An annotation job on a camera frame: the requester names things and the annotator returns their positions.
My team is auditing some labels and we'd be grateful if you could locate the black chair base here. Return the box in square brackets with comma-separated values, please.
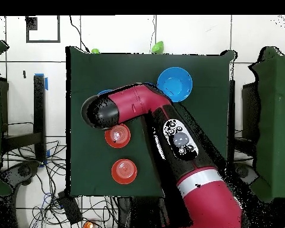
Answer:
[1, 160, 41, 191]

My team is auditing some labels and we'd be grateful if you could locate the green bowl on floor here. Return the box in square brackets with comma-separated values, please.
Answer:
[150, 40, 164, 54]

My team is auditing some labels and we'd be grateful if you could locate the orange bowl with ringed bottom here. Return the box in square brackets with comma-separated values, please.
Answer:
[104, 123, 132, 149]

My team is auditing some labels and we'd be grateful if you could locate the dark square floor frame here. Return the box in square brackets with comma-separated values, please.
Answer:
[26, 15, 61, 43]

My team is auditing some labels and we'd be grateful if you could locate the grey chair base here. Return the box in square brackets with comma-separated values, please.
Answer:
[235, 162, 259, 185]

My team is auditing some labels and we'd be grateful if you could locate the small plain orange bowl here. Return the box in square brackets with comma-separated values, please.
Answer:
[110, 158, 138, 185]

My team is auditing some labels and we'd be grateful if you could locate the blue tape strip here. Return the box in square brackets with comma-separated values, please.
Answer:
[34, 72, 49, 91]

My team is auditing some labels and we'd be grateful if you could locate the black metal stand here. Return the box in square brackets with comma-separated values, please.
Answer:
[1, 74, 47, 162]

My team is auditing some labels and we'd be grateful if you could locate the tangle of black floor cables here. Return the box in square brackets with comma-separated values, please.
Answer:
[2, 140, 119, 228]

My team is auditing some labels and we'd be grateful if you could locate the black power strip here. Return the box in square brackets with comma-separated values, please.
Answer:
[58, 192, 83, 225]

